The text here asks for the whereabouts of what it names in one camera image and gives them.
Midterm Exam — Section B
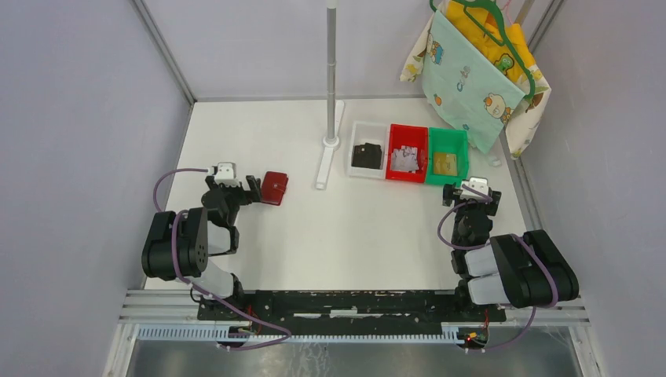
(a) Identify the white VIP cards stack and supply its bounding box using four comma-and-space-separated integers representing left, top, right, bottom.
390, 145, 419, 173

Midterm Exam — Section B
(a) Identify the green plastic bin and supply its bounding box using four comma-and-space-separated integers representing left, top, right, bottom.
425, 127, 469, 187

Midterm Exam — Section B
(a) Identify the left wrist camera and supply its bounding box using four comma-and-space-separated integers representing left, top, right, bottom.
214, 162, 240, 187

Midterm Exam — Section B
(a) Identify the white cartoon cloth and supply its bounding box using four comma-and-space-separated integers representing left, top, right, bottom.
399, 10, 551, 159

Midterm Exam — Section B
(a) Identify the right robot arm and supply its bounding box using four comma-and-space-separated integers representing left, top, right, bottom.
437, 178, 580, 320

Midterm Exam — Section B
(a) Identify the white plastic bin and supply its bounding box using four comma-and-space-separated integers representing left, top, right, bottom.
346, 121, 390, 180

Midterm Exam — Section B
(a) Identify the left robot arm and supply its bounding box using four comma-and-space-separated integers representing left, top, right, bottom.
141, 175, 262, 320

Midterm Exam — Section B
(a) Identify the mint cartoon cloth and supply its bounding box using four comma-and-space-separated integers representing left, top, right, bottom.
421, 11, 525, 153

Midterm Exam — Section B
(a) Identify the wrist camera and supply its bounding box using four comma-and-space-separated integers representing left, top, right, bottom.
214, 162, 240, 187
460, 177, 492, 202

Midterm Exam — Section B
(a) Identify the green clothes hanger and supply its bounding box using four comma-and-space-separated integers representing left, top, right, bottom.
430, 1, 538, 100

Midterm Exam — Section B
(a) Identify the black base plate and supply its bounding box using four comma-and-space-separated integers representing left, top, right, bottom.
197, 290, 507, 337

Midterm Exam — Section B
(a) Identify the red plastic bin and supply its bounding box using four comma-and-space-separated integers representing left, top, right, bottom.
386, 123, 428, 184

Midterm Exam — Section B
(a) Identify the yellow garment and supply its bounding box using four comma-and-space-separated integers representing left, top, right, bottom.
444, 1, 536, 86

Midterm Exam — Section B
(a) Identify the white cable comb rail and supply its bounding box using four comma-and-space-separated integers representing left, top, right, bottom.
136, 324, 460, 345

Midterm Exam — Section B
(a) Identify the gold cards stack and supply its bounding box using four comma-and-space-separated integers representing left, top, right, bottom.
433, 152, 458, 177

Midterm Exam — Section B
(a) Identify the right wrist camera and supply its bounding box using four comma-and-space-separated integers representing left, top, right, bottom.
460, 177, 492, 202

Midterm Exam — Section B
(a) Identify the metal pole stand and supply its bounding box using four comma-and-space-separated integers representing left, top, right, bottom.
315, 1, 342, 190

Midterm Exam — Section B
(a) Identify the red leather card holder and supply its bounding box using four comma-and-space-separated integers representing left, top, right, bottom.
261, 171, 288, 206

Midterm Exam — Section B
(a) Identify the black VIP cards stack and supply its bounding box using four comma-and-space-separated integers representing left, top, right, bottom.
351, 143, 383, 170

